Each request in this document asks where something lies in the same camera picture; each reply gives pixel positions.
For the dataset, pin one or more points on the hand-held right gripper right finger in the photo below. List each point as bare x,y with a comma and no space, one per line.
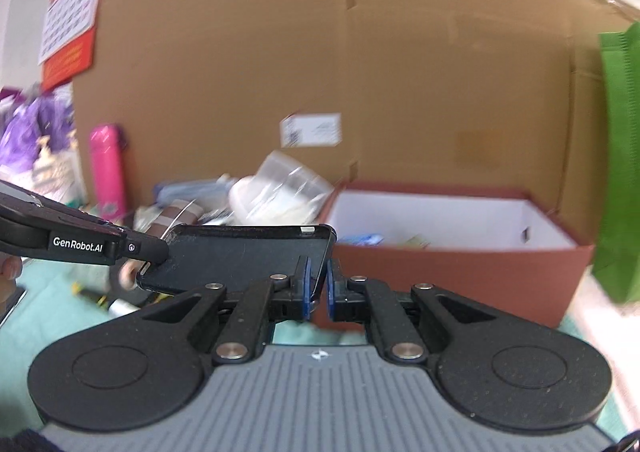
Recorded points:
331,297

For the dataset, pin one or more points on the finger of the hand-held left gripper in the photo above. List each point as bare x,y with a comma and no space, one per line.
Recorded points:
150,249

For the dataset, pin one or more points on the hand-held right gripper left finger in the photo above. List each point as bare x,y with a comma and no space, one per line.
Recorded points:
306,292

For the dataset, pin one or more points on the black tape roll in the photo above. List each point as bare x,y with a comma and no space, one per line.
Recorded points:
125,276

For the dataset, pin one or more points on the black phone case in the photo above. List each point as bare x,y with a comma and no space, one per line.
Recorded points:
240,257

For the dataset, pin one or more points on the red-brown cardboard box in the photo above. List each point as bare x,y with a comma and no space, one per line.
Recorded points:
475,282

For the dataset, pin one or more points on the teal covered desktop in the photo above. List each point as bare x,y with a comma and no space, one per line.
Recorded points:
45,322

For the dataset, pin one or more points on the person's left hand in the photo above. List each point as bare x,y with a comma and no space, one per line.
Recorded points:
10,271

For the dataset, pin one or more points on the brown roll with white grid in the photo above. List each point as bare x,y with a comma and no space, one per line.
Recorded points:
175,217

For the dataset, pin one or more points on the white perforated basket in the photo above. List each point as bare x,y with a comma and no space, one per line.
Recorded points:
52,177

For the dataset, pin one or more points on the blue white packet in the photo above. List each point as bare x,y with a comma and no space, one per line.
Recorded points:
362,239

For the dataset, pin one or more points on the clear plastic pen case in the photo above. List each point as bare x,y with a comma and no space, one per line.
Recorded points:
190,192

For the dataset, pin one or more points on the pink thermos bottle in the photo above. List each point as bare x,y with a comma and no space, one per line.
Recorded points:
107,167

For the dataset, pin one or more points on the white bowl with clear lid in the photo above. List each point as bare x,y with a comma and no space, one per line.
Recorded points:
270,202

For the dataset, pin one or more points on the purple plastic bag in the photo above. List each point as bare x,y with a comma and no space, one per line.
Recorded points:
30,127

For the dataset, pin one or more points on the white shipping label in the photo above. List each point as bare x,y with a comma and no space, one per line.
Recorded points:
310,130

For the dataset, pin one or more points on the large brown cardboard box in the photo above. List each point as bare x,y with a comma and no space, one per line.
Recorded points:
400,57

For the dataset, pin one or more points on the green fabric bag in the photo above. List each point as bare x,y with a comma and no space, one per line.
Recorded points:
622,182

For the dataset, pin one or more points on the red wall calendar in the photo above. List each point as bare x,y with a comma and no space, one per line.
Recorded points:
75,7

